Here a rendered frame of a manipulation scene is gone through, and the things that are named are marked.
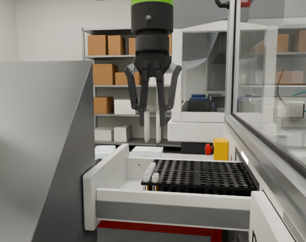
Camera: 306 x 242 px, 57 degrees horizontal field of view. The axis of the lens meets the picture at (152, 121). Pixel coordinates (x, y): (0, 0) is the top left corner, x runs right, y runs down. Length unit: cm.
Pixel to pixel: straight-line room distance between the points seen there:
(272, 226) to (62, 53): 525
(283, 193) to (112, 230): 59
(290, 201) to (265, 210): 6
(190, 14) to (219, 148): 75
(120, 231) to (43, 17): 515
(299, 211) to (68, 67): 46
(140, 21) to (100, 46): 413
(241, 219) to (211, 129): 93
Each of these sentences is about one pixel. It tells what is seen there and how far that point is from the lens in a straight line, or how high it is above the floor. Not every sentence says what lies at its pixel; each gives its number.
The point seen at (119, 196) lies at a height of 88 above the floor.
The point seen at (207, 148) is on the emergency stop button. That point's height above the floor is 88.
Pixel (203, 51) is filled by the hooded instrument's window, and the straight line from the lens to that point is 145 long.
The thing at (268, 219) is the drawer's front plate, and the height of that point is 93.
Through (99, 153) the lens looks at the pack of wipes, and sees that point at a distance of 124.
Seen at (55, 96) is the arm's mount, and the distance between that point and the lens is 54.
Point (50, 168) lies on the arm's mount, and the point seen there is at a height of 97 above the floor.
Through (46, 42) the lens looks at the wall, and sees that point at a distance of 564.
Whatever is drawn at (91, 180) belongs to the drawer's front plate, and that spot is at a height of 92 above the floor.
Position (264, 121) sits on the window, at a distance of 55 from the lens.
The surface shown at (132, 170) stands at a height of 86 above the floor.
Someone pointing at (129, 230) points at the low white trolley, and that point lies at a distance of 85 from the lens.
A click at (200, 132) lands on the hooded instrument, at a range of 144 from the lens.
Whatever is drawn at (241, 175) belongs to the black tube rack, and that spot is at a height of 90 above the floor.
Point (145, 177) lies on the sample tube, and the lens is 57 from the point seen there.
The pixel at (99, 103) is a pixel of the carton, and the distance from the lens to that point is 472.
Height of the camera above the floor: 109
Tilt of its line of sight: 7 degrees down
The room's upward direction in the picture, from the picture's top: straight up
